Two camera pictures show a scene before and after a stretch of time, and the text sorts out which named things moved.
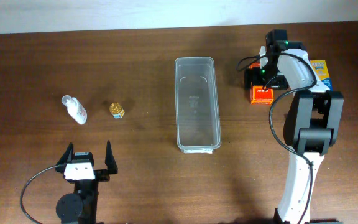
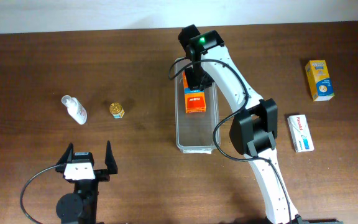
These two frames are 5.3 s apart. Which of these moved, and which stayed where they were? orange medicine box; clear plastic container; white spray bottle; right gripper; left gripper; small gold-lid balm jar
Moved: right gripper; orange medicine box
Stayed: small gold-lid balm jar; white spray bottle; left gripper; clear plastic container
